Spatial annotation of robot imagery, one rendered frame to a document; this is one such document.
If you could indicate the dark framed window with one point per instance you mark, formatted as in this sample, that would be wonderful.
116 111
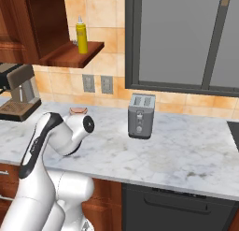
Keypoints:
177 38

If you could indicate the black dishwasher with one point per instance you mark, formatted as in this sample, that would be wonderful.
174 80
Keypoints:
174 216

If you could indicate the wooden drawer front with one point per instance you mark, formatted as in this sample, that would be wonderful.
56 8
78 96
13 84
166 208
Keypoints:
9 178
3 208

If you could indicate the yellow mustard bottle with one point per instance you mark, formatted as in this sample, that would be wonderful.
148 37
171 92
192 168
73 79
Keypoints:
82 38

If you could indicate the grey coffee machine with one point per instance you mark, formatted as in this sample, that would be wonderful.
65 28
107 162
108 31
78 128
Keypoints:
19 94

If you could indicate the wooden cabinet door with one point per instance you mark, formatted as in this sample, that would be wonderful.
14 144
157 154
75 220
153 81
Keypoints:
14 25

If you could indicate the open wooden wall cabinet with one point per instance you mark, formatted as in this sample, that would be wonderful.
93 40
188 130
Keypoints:
53 22

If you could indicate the small grey shaker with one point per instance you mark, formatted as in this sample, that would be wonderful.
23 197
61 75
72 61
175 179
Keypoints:
75 42

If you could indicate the grey toaster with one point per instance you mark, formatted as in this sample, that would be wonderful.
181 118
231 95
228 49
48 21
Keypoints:
141 119

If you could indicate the black hob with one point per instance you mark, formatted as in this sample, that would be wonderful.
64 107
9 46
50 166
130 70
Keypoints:
234 135

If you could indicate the grey wall outlet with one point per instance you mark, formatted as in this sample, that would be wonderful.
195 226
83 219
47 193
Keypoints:
88 83
107 84

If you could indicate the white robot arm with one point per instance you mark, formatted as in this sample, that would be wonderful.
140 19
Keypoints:
37 191

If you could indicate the wooden base cupboard door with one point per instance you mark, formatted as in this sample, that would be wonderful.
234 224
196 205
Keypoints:
105 206

